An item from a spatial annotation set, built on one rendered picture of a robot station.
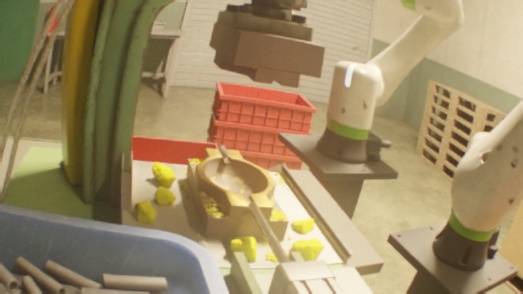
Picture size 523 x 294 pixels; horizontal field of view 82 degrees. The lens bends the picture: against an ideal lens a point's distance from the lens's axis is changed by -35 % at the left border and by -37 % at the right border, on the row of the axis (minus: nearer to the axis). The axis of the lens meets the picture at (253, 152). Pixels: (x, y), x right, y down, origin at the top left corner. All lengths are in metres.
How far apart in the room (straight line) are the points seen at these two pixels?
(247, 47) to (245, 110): 2.34
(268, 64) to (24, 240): 0.32
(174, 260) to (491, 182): 0.40
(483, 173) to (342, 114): 0.64
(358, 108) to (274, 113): 1.75
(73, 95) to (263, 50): 0.24
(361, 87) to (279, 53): 0.65
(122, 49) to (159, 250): 0.23
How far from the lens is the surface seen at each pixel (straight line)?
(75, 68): 0.51
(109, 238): 0.39
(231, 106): 2.74
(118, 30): 0.48
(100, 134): 0.51
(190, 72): 5.99
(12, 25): 6.34
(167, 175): 0.59
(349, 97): 1.07
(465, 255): 0.76
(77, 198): 0.54
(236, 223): 0.49
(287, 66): 0.44
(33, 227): 0.40
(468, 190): 0.54
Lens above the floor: 1.25
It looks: 19 degrees down
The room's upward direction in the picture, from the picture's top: 11 degrees clockwise
